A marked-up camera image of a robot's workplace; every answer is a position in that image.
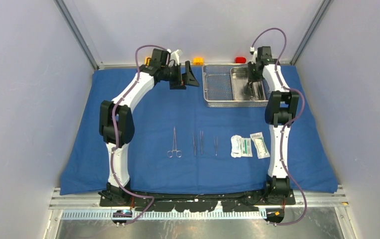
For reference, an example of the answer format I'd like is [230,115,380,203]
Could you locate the steel hemostat ring handles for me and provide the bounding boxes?
[167,127,182,158]

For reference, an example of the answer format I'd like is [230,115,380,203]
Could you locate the small orange toy block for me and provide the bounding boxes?
[192,57,204,65]

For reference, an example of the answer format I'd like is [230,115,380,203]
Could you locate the pointed steel tweezers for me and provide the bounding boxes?
[214,136,218,156]

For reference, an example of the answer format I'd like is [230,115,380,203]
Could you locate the red toy block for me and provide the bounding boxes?
[234,56,247,64]

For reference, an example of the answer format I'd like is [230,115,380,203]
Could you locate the aluminium front rail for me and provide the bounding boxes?
[49,186,349,221]

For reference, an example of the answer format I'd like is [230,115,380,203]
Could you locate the green white sterile packet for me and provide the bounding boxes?
[240,138,253,157]

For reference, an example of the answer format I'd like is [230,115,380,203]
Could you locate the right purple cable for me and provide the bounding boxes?
[250,27,308,227]

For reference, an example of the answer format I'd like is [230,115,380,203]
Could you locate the blue surgical wrap cloth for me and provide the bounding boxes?
[59,65,340,196]

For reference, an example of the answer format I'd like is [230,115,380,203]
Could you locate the steel forceps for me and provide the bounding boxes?
[192,133,197,156]

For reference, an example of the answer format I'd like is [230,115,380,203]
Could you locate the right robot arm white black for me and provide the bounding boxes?
[248,46,300,205]

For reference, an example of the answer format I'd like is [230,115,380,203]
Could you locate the white gauze roll packet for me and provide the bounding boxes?
[231,135,242,158]

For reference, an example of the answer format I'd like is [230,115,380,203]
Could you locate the aluminium frame rail right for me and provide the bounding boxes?
[290,0,333,65]

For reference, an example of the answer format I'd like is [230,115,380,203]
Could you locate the blunt steel tweezers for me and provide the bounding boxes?
[200,130,204,155]

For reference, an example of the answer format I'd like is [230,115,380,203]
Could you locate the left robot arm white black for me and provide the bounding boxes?
[99,45,200,206]

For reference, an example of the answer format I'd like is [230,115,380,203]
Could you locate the wire mesh steel tray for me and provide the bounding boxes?
[202,64,268,108]

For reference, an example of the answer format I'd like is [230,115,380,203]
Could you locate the purple cable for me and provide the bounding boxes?
[250,27,308,227]
[110,44,171,226]

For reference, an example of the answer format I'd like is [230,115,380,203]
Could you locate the aluminium frame post left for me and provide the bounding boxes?
[54,0,101,70]

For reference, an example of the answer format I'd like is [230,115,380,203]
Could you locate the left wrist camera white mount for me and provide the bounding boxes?
[167,49,182,67]

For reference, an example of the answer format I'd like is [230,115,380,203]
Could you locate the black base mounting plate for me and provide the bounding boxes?
[98,190,296,212]

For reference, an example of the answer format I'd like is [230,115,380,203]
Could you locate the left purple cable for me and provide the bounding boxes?
[110,44,171,226]

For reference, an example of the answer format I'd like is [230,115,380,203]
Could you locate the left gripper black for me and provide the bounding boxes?
[161,61,199,90]

